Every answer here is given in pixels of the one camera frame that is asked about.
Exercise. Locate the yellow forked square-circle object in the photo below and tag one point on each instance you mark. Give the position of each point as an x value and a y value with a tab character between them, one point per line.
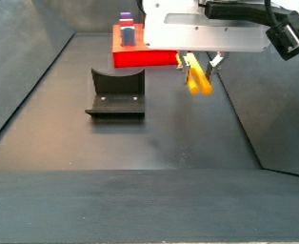
198	82

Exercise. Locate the blue notched peg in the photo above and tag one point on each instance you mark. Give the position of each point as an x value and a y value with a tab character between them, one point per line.
129	35

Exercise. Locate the pink-red square peg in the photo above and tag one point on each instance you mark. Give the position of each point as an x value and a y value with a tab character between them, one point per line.
126	22

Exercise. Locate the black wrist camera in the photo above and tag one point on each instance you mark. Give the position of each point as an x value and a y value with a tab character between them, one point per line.
281	20

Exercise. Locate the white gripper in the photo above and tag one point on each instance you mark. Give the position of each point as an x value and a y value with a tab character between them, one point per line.
177	26

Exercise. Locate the black curved fixture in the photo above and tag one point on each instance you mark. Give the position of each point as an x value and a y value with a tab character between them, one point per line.
119	95

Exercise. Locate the purple rectangular peg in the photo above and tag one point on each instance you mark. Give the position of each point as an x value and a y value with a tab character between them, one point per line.
126	15

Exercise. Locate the red peg board base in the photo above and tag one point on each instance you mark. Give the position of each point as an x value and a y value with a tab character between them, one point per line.
139	55

